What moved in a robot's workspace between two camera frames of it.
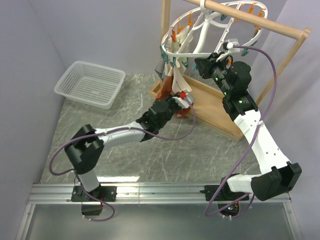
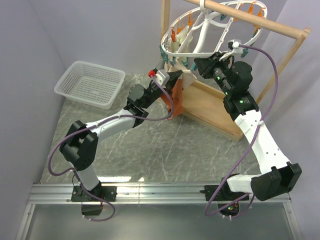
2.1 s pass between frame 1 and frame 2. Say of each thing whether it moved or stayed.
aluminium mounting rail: stayed
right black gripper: stayed
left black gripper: moved
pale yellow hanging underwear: stayed
